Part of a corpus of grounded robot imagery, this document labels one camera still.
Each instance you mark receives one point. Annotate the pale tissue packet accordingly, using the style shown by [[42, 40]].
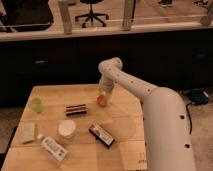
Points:
[[28, 132]]

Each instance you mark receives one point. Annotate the wooden table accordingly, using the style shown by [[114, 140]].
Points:
[[122, 117]]

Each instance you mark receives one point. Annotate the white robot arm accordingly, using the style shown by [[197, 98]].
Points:
[[166, 128]]

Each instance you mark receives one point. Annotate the clear plastic bottle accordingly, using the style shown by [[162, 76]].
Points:
[[55, 149]]

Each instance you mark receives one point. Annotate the black office chair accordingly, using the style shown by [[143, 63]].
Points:
[[90, 16]]

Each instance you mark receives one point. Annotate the orange apple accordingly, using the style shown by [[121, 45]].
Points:
[[102, 101]]

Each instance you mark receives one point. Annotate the black red snack box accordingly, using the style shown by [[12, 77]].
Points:
[[101, 134]]

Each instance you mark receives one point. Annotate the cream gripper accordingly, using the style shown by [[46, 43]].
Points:
[[102, 93]]

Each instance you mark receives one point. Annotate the green plastic cup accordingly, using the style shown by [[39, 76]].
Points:
[[36, 105]]

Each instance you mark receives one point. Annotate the white paper cup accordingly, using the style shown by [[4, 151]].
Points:
[[67, 128]]

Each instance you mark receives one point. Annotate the dark striped chocolate bar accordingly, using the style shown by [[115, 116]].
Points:
[[76, 109]]

